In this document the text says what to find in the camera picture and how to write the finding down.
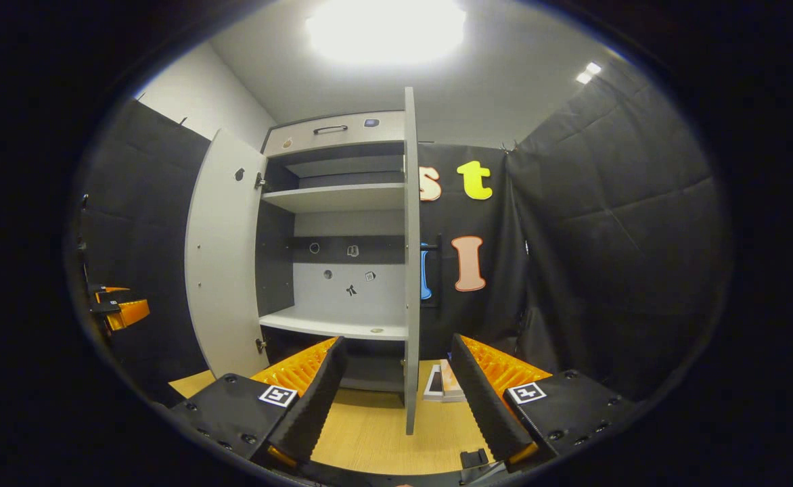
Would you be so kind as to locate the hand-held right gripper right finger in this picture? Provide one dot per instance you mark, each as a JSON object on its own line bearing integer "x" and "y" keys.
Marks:
{"x": 484, "y": 406}

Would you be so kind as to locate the white book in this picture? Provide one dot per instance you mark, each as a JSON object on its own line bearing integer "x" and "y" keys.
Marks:
{"x": 433, "y": 385}

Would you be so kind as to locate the large ceiling light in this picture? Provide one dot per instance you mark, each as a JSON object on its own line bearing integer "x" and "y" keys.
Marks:
{"x": 386, "y": 30}

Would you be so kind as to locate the small ceiling light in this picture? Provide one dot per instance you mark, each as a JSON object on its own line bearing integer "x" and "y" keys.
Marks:
{"x": 588, "y": 72}

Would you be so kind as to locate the black backdrop cloth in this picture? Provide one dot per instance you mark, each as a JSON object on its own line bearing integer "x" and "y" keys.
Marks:
{"x": 606, "y": 237}

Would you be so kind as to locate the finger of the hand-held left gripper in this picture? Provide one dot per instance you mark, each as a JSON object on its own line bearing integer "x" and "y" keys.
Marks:
{"x": 129, "y": 313}
{"x": 112, "y": 292}

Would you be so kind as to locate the grey double-door shoe cabinet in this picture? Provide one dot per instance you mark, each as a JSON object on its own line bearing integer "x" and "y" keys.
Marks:
{"x": 342, "y": 196}

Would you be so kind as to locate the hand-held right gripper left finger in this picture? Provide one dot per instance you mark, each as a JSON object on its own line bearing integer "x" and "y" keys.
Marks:
{"x": 315, "y": 406}

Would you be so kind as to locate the grey cabinet door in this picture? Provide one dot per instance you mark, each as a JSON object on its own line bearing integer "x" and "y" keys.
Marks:
{"x": 411, "y": 270}
{"x": 224, "y": 270}

